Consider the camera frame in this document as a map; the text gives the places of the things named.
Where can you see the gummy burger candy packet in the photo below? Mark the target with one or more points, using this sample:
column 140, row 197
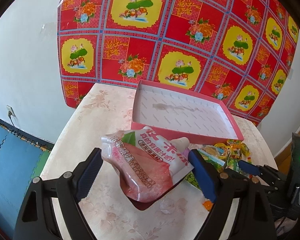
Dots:
column 232, row 152

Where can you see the blue foam floor mat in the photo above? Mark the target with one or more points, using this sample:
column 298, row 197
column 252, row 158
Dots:
column 20, row 162

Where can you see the wall socket with cable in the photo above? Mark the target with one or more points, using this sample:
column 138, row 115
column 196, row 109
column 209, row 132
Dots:
column 12, row 117

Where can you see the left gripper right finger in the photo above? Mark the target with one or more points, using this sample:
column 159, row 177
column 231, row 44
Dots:
column 253, row 219

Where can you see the orange jelly cup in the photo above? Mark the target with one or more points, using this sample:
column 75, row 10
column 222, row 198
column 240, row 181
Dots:
column 208, row 205

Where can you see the red floral patterned cloth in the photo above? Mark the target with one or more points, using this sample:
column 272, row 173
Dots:
column 236, row 51

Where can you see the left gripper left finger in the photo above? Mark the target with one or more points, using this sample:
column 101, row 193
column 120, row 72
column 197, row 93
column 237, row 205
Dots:
column 37, row 219

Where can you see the pink jelly drink pouch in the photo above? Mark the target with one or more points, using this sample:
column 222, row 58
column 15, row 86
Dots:
column 149, row 165

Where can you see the pink shallow cardboard box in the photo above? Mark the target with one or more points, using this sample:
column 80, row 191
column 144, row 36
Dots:
column 176, row 112

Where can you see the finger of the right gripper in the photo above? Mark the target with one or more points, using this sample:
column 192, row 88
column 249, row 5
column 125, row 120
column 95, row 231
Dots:
column 249, row 168

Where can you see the green pea snack bag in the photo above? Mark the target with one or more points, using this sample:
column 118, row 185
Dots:
column 206, row 164

